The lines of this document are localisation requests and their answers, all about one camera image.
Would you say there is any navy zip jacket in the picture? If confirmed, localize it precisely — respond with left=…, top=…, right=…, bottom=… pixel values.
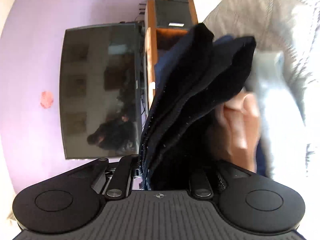
left=139, top=23, right=257, bottom=191

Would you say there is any pink folded garment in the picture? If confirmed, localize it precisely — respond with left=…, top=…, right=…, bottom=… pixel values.
left=208, top=90, right=260, bottom=172

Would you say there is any navy folded garment in stack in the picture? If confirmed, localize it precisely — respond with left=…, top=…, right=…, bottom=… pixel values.
left=255, top=140, right=267, bottom=177

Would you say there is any black flat television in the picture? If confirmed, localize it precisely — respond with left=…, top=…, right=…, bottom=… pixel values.
left=59, top=22, right=144, bottom=159

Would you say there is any light blue folded garment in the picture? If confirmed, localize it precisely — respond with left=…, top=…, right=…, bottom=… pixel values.
left=245, top=50, right=308, bottom=181

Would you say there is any wooden TV stand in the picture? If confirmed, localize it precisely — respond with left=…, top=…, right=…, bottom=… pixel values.
left=144, top=0, right=198, bottom=109

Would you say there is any dark wooden side cabinet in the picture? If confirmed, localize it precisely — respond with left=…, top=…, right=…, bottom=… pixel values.
left=155, top=0, right=193, bottom=29

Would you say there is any silver quilted bedspread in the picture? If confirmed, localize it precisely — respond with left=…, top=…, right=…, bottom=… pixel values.
left=202, top=0, right=320, bottom=140

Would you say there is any red wall sticker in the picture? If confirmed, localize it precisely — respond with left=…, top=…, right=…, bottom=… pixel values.
left=40, top=91, right=54, bottom=109

